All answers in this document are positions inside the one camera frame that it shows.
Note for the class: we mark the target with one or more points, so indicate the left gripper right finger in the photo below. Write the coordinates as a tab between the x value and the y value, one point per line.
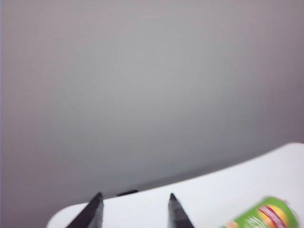
177	216

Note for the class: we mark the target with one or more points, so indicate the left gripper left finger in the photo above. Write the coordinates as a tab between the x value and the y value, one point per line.
91	216

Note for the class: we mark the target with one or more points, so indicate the green potato chips can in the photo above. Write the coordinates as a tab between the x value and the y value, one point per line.
261	216

